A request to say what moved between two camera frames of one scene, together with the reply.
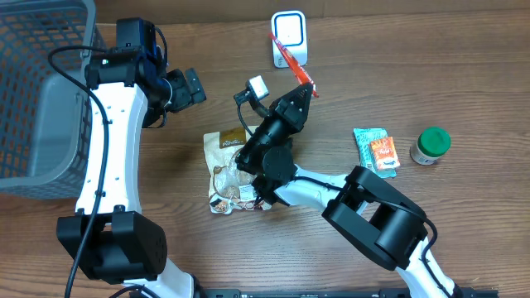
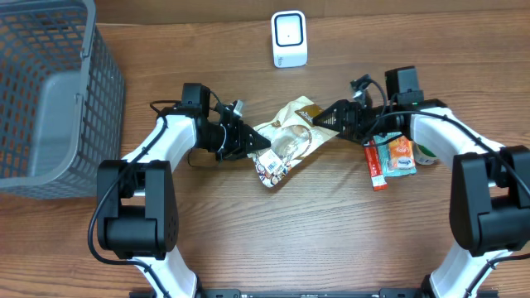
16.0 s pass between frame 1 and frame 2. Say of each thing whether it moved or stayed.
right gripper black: moved
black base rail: stayed
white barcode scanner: stayed
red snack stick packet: moved
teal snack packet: moved
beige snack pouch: moved
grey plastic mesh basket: stayed
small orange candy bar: moved
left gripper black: moved
